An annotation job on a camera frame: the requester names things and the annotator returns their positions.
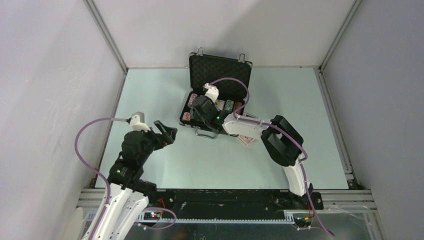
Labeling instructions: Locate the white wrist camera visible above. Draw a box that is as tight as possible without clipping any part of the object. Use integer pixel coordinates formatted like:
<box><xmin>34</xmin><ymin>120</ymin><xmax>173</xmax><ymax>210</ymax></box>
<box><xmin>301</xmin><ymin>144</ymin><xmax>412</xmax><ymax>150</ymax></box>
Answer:
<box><xmin>126</xmin><ymin>111</ymin><xmax>151</xmax><ymax>132</ymax></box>
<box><xmin>203</xmin><ymin>83</ymin><xmax>219</xmax><ymax>103</ymax></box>

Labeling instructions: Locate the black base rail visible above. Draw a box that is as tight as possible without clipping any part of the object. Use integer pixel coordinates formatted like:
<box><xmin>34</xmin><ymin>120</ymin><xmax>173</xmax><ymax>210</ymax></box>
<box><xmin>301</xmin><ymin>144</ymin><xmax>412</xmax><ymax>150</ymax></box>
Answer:
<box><xmin>147</xmin><ymin>189</ymin><xmax>324</xmax><ymax>221</ymax></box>

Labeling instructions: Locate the red white chip stack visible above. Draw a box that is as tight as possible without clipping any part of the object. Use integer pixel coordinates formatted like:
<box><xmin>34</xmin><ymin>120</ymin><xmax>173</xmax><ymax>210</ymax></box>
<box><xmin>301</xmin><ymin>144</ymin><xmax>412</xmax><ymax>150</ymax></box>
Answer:
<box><xmin>181</xmin><ymin>112</ymin><xmax>191</xmax><ymax>122</ymax></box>

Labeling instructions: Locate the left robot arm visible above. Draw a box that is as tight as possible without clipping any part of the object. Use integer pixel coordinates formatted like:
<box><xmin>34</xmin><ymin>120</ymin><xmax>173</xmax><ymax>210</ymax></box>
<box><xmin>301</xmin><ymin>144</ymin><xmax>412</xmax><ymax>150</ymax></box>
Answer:
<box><xmin>82</xmin><ymin>117</ymin><xmax>178</xmax><ymax>240</ymax></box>

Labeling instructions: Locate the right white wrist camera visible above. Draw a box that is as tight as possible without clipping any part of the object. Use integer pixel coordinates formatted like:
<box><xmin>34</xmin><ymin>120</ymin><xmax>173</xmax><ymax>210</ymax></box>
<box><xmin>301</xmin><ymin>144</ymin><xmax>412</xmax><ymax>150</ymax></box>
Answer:
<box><xmin>203</xmin><ymin>83</ymin><xmax>219</xmax><ymax>103</ymax></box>

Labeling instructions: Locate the red playing card deck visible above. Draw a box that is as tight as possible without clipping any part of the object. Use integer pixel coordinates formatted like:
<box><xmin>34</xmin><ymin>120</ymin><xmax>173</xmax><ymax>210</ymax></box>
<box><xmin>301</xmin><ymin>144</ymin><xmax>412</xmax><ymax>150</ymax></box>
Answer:
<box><xmin>238</xmin><ymin>135</ymin><xmax>255</xmax><ymax>147</ymax></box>

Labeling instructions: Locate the orange brown chip stack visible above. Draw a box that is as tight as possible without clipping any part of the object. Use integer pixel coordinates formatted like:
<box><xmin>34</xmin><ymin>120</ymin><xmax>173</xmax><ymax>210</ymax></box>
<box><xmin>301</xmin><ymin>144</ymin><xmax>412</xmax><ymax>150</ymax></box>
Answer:
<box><xmin>233</xmin><ymin>101</ymin><xmax>243</xmax><ymax>115</ymax></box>

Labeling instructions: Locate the blue playing card box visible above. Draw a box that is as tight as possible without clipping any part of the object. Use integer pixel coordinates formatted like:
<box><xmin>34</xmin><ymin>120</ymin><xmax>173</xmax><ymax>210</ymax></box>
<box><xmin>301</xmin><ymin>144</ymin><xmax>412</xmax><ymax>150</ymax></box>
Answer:
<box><xmin>215</xmin><ymin>99</ymin><xmax>225</xmax><ymax>111</ymax></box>

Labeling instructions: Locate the green chip stack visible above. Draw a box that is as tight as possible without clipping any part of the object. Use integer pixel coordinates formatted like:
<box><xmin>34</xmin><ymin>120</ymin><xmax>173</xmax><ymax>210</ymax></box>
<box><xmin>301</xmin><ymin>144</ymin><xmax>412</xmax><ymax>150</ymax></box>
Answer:
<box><xmin>223</xmin><ymin>99</ymin><xmax>235</xmax><ymax>113</ymax></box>

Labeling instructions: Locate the black poker set case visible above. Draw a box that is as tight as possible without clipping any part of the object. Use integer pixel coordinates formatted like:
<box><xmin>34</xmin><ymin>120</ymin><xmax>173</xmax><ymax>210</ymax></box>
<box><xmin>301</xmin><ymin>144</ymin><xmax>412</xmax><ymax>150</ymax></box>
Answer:
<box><xmin>179</xmin><ymin>48</ymin><xmax>253</xmax><ymax>139</ymax></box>

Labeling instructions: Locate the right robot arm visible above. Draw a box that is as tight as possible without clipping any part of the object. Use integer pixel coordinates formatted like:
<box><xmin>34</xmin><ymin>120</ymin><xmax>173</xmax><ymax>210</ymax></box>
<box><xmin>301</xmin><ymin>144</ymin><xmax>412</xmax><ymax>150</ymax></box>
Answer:
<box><xmin>188</xmin><ymin>95</ymin><xmax>312</xmax><ymax>209</ymax></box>

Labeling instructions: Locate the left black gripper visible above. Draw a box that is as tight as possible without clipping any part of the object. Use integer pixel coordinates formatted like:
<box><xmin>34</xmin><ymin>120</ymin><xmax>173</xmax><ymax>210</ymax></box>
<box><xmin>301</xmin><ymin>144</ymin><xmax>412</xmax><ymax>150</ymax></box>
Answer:
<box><xmin>138</xmin><ymin>120</ymin><xmax>177</xmax><ymax>164</ymax></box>

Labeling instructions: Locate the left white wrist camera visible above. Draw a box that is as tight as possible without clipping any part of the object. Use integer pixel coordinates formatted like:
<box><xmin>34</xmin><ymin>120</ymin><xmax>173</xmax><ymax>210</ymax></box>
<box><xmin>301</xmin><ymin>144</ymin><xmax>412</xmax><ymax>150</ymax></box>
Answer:
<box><xmin>126</xmin><ymin>111</ymin><xmax>151</xmax><ymax>132</ymax></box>

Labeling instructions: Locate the pink white chip stack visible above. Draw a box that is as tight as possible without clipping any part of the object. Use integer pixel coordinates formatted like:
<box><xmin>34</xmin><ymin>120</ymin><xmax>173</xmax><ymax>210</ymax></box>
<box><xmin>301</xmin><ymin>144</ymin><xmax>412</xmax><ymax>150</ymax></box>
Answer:
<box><xmin>187</xmin><ymin>93</ymin><xmax>198</xmax><ymax>108</ymax></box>

